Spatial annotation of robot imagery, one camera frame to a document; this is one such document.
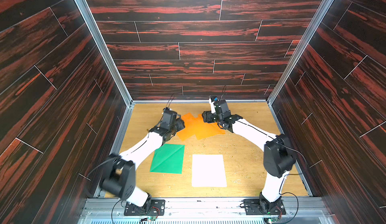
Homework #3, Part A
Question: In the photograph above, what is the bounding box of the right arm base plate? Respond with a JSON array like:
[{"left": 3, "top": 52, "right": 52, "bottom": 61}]
[{"left": 240, "top": 198, "right": 286, "bottom": 216}]

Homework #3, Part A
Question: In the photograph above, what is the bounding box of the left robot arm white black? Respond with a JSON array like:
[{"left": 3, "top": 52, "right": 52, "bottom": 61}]
[{"left": 100, "top": 118, "right": 185, "bottom": 213}]

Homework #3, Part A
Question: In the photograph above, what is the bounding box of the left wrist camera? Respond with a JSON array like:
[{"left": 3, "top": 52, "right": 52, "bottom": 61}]
[{"left": 160, "top": 107, "right": 177, "bottom": 129}]

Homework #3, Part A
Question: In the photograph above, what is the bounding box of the pale yellow paper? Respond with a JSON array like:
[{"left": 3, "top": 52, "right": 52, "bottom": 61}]
[{"left": 192, "top": 155, "right": 227, "bottom": 187}]

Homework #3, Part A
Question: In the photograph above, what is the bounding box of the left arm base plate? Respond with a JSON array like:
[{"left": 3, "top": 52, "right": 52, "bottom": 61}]
[{"left": 124, "top": 199, "right": 165, "bottom": 217}]

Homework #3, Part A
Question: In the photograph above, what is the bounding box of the front aluminium frame rail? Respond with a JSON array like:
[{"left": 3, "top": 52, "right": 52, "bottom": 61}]
[{"left": 78, "top": 196, "right": 336, "bottom": 224}]

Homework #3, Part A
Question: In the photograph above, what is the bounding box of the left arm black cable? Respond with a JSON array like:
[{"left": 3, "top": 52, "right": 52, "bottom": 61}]
[{"left": 84, "top": 156, "right": 121, "bottom": 197}]

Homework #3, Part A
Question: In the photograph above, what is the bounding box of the orange paper sheet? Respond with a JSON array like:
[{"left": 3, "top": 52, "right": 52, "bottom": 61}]
[
  {"left": 193, "top": 115, "right": 226, "bottom": 140},
  {"left": 177, "top": 113, "right": 198, "bottom": 141}
]

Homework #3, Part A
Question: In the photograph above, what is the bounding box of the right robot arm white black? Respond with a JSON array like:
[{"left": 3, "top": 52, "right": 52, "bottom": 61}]
[{"left": 202, "top": 111, "right": 296, "bottom": 214}]

